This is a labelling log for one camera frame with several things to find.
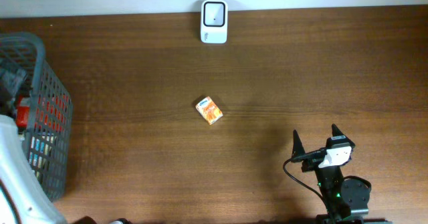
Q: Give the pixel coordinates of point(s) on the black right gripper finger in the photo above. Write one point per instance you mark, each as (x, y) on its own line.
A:
(337, 133)
(298, 149)

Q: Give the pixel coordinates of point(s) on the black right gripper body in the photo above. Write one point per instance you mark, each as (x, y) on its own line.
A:
(311, 164)

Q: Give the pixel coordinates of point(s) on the orange tissue pack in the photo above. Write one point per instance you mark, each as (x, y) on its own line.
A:
(209, 110)

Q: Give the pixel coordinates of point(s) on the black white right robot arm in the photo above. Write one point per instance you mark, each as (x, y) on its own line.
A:
(345, 198)

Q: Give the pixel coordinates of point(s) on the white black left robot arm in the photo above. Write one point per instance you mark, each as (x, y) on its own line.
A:
(160, 171)

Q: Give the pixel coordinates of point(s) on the white black barcode scanner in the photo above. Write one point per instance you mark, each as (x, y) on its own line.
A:
(214, 21)

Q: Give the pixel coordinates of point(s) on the grey plastic basket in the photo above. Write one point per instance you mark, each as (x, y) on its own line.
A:
(47, 129)

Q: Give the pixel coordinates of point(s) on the red pack in basket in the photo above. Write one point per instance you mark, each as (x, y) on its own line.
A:
(23, 108)

